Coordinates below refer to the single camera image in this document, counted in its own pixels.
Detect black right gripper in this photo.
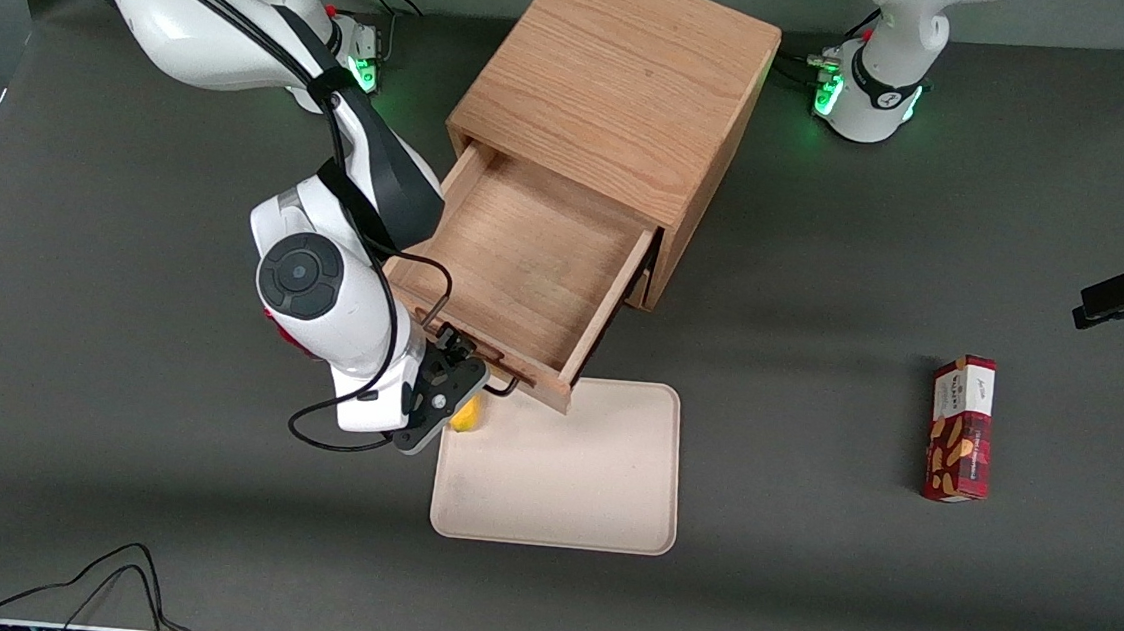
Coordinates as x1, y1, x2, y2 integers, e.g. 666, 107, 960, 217
393, 322, 495, 461

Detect black metal drawer handle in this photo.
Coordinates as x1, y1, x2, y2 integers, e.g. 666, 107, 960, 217
409, 306, 526, 400

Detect wooden two-drawer cabinet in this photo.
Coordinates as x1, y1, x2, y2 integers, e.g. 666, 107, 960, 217
433, 0, 785, 320

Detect red bottle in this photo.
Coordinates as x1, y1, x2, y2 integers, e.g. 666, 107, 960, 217
260, 305, 319, 357

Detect beige plastic tray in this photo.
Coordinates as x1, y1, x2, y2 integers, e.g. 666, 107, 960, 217
427, 365, 689, 558

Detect red cookie box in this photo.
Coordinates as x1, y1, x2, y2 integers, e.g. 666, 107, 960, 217
919, 352, 1000, 506

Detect black floor cable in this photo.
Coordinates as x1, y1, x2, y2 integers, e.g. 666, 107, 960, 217
51, 557, 177, 631
0, 532, 204, 631

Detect black left base cables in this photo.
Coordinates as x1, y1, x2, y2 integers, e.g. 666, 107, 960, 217
771, 0, 884, 90

